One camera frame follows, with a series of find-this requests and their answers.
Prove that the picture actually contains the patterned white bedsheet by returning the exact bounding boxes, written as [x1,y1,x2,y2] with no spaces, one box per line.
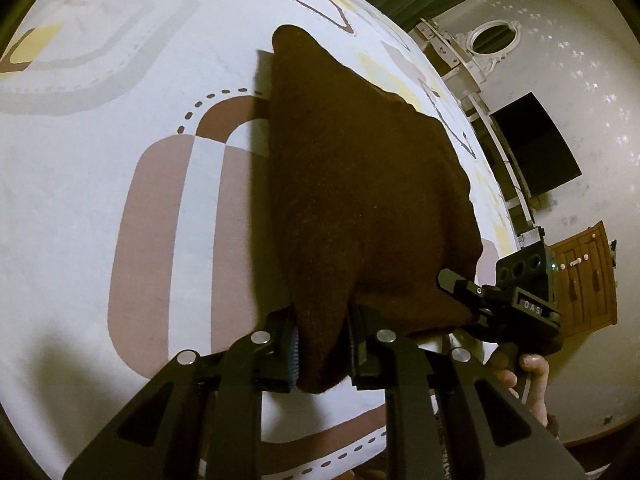
[0,0,518,480]

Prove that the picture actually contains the black television screen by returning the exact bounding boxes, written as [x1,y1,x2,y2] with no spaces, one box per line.
[490,92,583,198]

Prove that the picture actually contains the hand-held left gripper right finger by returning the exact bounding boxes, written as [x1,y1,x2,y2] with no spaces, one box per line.
[345,305,588,480]

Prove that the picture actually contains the person's right hand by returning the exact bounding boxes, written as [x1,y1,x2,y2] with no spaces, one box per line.
[487,347,551,427]

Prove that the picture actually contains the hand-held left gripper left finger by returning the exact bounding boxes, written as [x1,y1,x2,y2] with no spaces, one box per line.
[62,305,302,480]

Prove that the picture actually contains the brown cloth garment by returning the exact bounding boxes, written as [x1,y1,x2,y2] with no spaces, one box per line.
[267,24,483,395]

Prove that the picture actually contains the white ornate bed frame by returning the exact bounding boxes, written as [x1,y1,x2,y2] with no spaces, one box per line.
[407,17,546,248]

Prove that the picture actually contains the wooden cabinet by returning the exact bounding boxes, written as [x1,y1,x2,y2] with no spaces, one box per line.
[547,220,619,339]

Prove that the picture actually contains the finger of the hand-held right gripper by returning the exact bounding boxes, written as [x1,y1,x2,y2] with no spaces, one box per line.
[437,268,485,306]

